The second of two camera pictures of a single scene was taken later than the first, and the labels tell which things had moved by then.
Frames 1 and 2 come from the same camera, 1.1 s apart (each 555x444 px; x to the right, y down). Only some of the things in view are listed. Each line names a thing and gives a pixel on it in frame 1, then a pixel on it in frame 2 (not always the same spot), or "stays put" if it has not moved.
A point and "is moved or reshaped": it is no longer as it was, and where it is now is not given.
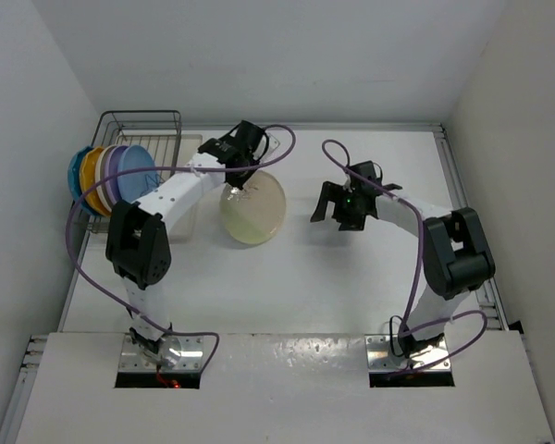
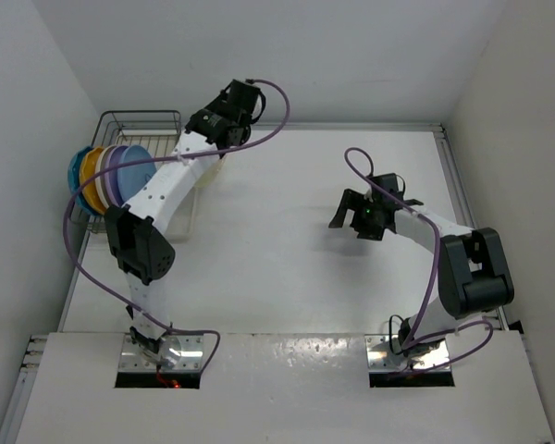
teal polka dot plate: (74, 177) stays put
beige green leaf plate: (256, 213) is moved or reshaped
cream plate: (102, 191) stays put
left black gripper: (237, 181) to (208, 108)
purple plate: (111, 171) stays put
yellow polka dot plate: (88, 179) stays put
